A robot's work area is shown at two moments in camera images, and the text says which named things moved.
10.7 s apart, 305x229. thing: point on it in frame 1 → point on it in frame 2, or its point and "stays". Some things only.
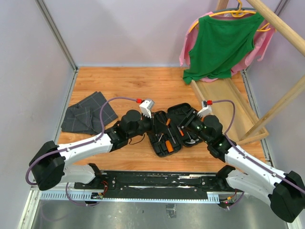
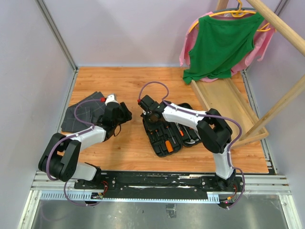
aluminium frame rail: (57, 33) stays
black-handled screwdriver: (171, 136) stays
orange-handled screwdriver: (169, 146) stays
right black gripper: (188, 119) → (154, 127)
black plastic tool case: (170, 130) stays
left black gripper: (150, 119) → (127, 114)
